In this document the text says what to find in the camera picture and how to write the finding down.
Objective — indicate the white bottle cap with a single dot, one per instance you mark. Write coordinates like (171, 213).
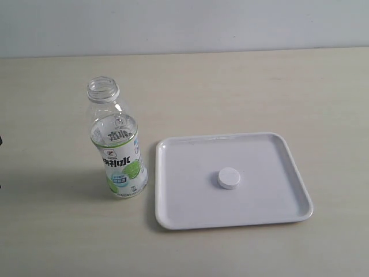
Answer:
(228, 178)

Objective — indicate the white rectangular plastic tray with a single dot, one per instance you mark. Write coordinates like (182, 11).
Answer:
(188, 196)

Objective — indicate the clear plastic water bottle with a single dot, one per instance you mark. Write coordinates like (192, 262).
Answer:
(114, 132)

